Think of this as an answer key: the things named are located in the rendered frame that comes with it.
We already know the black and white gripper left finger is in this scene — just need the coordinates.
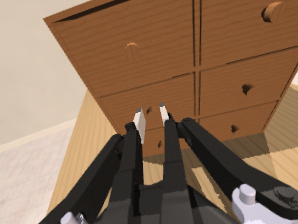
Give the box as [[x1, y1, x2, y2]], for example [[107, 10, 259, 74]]
[[38, 108, 146, 224]]

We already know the small brown chest of drawers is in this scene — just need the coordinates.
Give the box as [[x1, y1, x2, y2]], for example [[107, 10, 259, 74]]
[[43, 0, 298, 141]]

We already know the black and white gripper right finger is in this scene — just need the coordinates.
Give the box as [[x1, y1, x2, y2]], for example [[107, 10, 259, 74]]
[[159, 102, 298, 224]]

